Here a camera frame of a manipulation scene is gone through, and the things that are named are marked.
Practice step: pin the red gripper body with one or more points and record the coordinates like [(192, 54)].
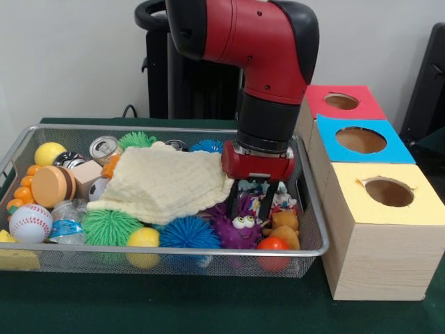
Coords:
[(257, 167)]

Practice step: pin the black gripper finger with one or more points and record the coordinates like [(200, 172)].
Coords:
[(269, 202), (233, 202)]

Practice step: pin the colourful patterned cloth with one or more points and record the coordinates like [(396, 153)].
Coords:
[(283, 202)]

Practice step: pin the cream waffle cloth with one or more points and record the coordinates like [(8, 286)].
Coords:
[(167, 181)]

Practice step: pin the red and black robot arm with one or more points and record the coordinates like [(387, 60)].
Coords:
[(264, 52)]

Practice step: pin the wooden box with three holes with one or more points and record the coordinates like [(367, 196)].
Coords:
[(382, 261)]

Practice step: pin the silver mesh bin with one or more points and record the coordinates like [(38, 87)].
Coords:
[(87, 264)]

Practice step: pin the brown plush croissant toy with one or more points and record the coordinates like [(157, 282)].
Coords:
[(283, 229)]

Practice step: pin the purple spiky monster ball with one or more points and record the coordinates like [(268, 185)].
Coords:
[(240, 233)]

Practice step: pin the orange ball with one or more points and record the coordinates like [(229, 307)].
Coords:
[(273, 244)]

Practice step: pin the blue spiky rubber ball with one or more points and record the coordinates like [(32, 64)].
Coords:
[(189, 233)]

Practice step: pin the yellow ball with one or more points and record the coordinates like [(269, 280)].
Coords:
[(142, 238)]

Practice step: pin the dark green table cloth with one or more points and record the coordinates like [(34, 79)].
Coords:
[(174, 306)]

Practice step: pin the green spiky rubber ball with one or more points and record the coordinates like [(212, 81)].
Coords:
[(107, 226)]

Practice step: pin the plain wooden cube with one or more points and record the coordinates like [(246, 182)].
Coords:
[(83, 174)]

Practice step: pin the green cloth side table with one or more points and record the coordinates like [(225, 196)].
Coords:
[(436, 137)]

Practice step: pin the round wooden burger toy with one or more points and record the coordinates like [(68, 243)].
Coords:
[(52, 186)]

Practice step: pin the black chair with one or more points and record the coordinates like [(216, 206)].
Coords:
[(427, 87)]

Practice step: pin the white baseball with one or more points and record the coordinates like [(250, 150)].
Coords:
[(30, 222)]

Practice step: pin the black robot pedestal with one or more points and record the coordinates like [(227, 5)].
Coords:
[(156, 76)]

